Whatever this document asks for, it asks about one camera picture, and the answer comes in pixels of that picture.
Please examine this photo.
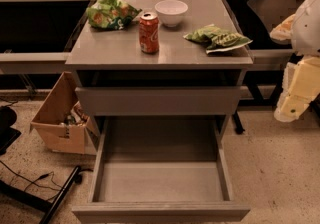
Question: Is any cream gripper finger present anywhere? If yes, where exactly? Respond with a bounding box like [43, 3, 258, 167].
[274, 95, 309, 122]
[269, 14, 295, 43]

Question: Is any green jalapeno chip bag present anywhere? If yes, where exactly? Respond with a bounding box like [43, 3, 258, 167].
[184, 24, 252, 54]

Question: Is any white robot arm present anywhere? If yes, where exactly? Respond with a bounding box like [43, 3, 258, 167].
[270, 0, 320, 122]

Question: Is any grey drawer cabinet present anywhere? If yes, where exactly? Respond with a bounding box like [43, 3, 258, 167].
[64, 0, 255, 224]

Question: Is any open grey middle drawer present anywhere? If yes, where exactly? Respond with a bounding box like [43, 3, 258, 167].
[72, 117, 250, 224]

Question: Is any green patterned chip bag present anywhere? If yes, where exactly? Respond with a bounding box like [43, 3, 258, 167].
[86, 0, 141, 30]

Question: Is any closed grey top drawer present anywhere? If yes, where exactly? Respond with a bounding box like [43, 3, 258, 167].
[75, 87, 240, 116]

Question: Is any white bowl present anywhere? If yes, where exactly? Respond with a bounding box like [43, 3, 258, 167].
[155, 0, 188, 27]

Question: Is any orange soda can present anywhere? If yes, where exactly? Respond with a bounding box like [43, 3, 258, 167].
[139, 12, 159, 54]

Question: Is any cardboard box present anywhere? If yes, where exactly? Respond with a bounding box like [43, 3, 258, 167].
[30, 72, 98, 155]

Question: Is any black metal stand leg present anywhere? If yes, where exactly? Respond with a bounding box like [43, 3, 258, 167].
[0, 165, 84, 224]

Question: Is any black floor cable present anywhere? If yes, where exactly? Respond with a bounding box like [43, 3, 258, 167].
[0, 160, 64, 202]

